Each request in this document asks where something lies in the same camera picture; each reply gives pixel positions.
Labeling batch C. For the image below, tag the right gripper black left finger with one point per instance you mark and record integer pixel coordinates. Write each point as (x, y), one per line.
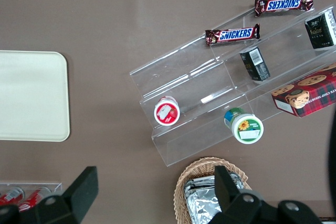
(52, 208)

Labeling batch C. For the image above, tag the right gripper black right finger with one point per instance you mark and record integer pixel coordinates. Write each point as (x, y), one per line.
(241, 208)

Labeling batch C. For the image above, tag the oval light wicker basket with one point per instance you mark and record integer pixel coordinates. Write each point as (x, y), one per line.
(183, 182)

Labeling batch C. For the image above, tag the cream plastic tray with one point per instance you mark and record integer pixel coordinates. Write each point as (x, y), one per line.
(31, 95)

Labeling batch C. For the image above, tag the clear acrylic bottle rack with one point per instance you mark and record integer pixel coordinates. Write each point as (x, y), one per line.
(56, 186)

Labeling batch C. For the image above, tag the silver foil packets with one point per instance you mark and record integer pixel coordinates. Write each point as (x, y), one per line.
(200, 203)

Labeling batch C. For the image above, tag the green lid yogurt cup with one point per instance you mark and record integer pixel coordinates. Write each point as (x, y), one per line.
(245, 127)

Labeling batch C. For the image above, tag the red lid yogurt cup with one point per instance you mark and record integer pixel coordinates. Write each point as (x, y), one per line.
(167, 110)

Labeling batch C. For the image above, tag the clear acrylic stepped stand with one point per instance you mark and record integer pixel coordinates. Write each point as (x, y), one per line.
(199, 82)

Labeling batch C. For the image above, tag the red tartan cookie box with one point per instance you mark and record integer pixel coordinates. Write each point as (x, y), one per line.
(307, 93)

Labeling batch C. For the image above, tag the small black barcode box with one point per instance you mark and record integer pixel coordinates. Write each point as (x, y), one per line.
(255, 64)

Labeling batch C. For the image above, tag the Snickers chocolate bar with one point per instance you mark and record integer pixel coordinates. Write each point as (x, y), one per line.
(284, 4)
(233, 34)

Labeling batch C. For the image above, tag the small black white box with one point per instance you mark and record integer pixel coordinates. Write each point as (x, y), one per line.
(320, 32)

